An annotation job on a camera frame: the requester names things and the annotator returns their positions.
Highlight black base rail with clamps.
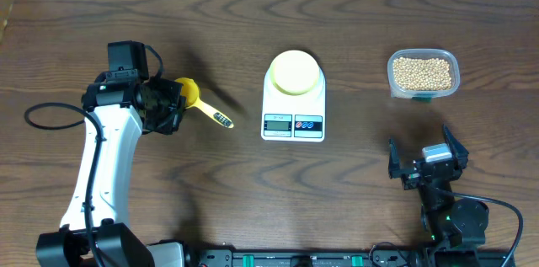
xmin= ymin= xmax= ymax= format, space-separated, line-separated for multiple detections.
xmin=184 ymin=248 xmax=515 ymax=267

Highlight soybeans in container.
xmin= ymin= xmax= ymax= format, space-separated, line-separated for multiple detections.
xmin=392 ymin=56 xmax=453 ymax=91

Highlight white digital kitchen scale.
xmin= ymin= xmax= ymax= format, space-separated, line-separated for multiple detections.
xmin=260 ymin=66 xmax=326 ymax=142

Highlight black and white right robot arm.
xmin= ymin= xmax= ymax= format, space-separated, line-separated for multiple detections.
xmin=388 ymin=125 xmax=488 ymax=248

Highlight clear plastic container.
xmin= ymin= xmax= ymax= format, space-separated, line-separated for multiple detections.
xmin=387 ymin=48 xmax=461 ymax=100

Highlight yellow bowl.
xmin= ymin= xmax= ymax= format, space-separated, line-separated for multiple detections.
xmin=269 ymin=50 xmax=320 ymax=96

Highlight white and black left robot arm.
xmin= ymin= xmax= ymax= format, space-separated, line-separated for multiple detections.
xmin=36 ymin=70 xmax=185 ymax=266

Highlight yellow measuring scoop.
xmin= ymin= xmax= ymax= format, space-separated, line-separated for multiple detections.
xmin=175 ymin=77 xmax=234 ymax=129

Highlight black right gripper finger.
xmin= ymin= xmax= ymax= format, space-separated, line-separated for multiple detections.
xmin=388 ymin=138 xmax=401 ymax=179
xmin=442 ymin=125 xmax=469 ymax=168

